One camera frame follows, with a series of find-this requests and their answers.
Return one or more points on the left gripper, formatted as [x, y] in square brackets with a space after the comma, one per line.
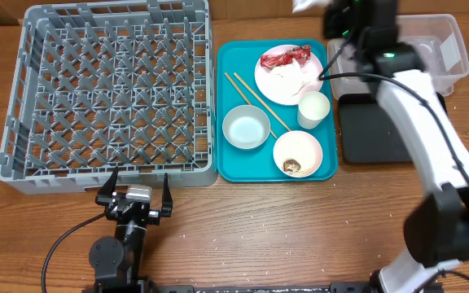
[106, 195]

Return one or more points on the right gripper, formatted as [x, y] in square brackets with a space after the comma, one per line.
[336, 23]

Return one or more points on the red snack wrapper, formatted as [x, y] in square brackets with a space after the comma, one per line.
[300, 54]

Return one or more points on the white napkin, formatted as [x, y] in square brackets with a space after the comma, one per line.
[303, 5]

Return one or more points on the white cup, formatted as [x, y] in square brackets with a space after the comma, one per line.
[313, 107]

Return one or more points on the small pink bowl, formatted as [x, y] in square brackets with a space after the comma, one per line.
[302, 147]

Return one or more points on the brown food scrap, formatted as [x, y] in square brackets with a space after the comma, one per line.
[291, 166]

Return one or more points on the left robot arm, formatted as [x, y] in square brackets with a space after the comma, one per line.
[116, 259]

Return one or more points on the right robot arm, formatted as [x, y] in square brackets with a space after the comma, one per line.
[436, 233]

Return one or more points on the black waste tray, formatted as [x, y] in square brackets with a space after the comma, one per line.
[368, 135]

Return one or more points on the grey dishwasher rack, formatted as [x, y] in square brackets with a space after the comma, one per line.
[124, 86]

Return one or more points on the clear plastic bin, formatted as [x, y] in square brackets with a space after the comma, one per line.
[438, 40]

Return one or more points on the large pink plate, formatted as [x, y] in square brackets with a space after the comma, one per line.
[286, 84]

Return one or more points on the grey bowl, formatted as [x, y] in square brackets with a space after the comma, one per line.
[246, 127]

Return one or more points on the teal plastic tray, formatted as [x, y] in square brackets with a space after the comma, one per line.
[239, 62]

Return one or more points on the wooden chopstick right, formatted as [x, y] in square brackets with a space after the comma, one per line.
[260, 100]

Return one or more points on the wooden chopstick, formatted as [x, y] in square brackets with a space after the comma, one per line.
[244, 97]
[260, 100]

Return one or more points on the wooden chopstick left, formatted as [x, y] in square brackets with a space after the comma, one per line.
[244, 97]

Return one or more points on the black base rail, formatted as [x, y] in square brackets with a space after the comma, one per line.
[335, 287]

